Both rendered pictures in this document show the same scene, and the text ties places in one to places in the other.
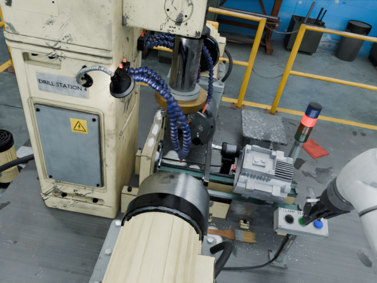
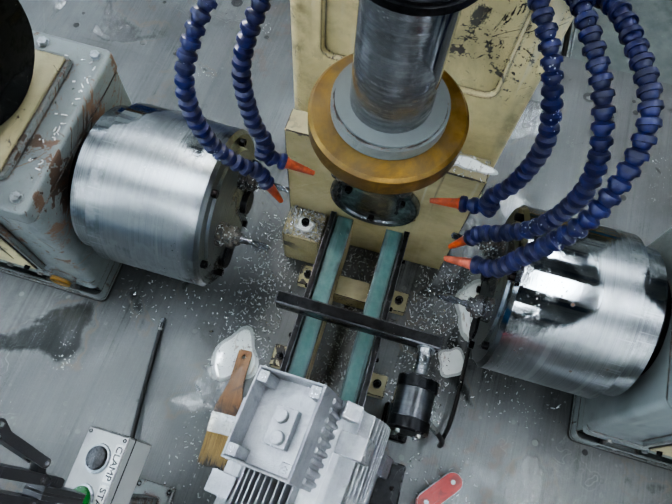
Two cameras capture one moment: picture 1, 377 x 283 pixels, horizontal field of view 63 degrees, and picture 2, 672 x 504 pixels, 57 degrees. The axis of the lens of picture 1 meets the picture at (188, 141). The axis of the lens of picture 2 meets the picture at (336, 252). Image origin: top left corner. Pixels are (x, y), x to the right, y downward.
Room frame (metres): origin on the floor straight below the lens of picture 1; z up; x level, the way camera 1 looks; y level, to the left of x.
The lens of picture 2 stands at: (0.97, -0.36, 1.90)
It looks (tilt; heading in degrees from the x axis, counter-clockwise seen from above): 67 degrees down; 101
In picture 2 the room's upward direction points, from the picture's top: 5 degrees clockwise
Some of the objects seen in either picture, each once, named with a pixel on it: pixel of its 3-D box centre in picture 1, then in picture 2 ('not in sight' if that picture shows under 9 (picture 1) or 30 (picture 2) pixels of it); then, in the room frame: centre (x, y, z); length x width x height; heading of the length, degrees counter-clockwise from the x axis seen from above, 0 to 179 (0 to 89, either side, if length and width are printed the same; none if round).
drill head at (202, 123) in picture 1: (191, 113); (575, 306); (1.27, 0.01, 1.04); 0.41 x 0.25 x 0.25; 0
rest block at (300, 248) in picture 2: not in sight; (305, 235); (0.83, 0.08, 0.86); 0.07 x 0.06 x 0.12; 0
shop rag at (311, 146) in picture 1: (313, 148); not in sight; (1.50, -0.73, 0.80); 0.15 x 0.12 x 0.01; 32
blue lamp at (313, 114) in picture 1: (313, 110); not in sight; (1.24, -0.53, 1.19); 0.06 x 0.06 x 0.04
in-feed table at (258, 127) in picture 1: (260, 133); not in sight; (1.47, -0.40, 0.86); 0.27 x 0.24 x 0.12; 0
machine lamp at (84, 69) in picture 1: (103, 80); not in sight; (0.71, 0.25, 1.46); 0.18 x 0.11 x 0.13; 90
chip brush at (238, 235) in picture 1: (231, 234); (229, 406); (0.79, -0.24, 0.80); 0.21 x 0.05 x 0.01; 92
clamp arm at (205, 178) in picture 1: (208, 161); (357, 322); (0.97, -0.10, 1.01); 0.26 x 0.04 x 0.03; 0
